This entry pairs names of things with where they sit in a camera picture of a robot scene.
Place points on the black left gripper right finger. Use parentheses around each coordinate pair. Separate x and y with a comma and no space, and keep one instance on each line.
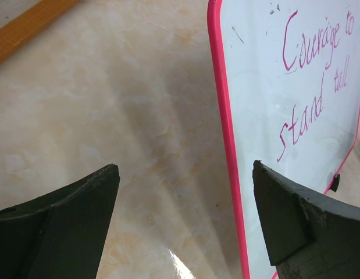
(307,234)

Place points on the pink-framed whiteboard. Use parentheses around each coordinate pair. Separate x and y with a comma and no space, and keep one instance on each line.
(288,81)

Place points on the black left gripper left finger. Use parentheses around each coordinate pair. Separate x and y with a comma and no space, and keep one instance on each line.
(61,234)

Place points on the orange wooden shelf rack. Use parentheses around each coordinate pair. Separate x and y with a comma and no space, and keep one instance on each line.
(29,24)

